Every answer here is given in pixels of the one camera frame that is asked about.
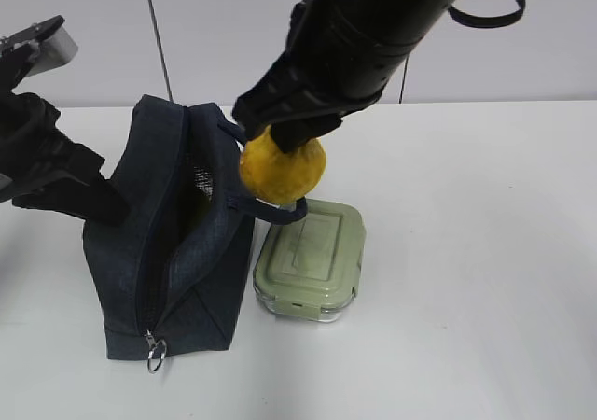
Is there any silver zipper pull ring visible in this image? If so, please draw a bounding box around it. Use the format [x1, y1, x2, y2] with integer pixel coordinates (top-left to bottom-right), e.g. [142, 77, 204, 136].
[145, 329, 168, 373]

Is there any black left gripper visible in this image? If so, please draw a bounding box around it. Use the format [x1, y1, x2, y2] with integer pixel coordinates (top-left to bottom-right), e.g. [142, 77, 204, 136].
[1, 91, 130, 227]

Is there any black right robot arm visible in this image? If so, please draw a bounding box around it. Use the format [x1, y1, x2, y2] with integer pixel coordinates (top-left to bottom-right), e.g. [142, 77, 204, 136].
[232, 0, 454, 152]

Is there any yellow orange pear-shaped fruit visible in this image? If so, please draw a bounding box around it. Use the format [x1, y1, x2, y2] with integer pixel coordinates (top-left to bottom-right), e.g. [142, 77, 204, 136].
[239, 127, 326, 205]

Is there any dark navy fabric lunch bag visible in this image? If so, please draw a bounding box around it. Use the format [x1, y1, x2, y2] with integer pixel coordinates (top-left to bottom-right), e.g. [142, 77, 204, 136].
[83, 95, 307, 361]

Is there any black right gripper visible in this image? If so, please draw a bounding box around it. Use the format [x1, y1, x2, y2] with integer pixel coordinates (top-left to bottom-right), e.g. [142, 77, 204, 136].
[232, 0, 415, 153]

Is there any green lid glass food container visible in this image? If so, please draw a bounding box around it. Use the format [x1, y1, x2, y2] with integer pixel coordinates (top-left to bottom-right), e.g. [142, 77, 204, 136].
[253, 199, 366, 323]

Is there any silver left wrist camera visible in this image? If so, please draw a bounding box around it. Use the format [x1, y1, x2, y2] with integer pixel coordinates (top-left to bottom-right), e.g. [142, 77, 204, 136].
[1, 15, 78, 91]

